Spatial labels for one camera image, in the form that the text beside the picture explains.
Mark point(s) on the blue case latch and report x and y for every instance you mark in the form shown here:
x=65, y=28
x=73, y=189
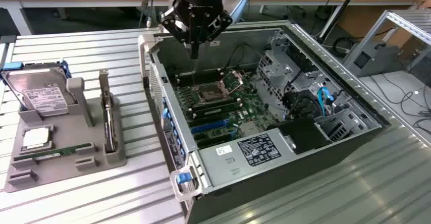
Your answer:
x=183, y=178

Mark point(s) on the silver CPU chip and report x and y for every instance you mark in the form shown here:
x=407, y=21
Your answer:
x=35, y=138

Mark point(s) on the green motherboard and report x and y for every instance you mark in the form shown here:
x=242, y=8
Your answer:
x=248, y=108

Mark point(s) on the green RAM stick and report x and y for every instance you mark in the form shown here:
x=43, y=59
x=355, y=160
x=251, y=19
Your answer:
x=64, y=151

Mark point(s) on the thin locking lever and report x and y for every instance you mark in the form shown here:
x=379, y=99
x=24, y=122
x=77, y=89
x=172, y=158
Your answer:
x=194, y=79

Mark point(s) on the blue expansion slot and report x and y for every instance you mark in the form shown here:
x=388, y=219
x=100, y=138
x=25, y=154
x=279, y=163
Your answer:
x=210, y=126

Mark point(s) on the metal socket cover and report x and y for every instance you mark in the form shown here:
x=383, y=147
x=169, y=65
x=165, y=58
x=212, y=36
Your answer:
x=223, y=85

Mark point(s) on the grey plastic parts rack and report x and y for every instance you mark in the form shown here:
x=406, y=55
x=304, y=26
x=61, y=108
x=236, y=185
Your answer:
x=64, y=143

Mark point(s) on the CPU socket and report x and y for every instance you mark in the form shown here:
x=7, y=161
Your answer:
x=210, y=94

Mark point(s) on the black RAM stick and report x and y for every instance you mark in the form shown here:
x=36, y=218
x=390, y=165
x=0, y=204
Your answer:
x=215, y=110

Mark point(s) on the aluminium profile frame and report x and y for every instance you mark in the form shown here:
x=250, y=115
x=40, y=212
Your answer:
x=414, y=22

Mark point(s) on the silver chipset heatsink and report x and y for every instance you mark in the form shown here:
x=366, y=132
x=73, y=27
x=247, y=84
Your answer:
x=252, y=128

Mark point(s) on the green graphics card black fan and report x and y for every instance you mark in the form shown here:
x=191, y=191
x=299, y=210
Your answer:
x=108, y=123

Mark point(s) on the blue hard disk carrier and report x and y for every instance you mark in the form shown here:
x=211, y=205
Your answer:
x=11, y=65

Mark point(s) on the black open PC case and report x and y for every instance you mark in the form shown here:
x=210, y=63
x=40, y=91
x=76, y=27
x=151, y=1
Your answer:
x=270, y=183

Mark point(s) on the black expansion slot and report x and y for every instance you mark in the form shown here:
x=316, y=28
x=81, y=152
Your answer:
x=214, y=139

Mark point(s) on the silver disk bay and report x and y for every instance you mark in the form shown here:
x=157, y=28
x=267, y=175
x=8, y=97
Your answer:
x=340, y=128

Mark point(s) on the grey computer tower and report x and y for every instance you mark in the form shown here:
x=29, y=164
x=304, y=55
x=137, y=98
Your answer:
x=374, y=57

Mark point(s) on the perforated silver drive cage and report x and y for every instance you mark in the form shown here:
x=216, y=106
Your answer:
x=276, y=70

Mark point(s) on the black stand pole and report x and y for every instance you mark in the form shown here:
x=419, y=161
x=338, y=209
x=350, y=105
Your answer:
x=340, y=9

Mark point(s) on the silver power supply unit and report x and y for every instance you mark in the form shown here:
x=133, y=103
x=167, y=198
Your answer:
x=235, y=168

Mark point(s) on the black table corner cap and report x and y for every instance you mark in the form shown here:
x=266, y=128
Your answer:
x=8, y=39

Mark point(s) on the silver hard disk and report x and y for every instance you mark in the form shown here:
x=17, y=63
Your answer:
x=40, y=92

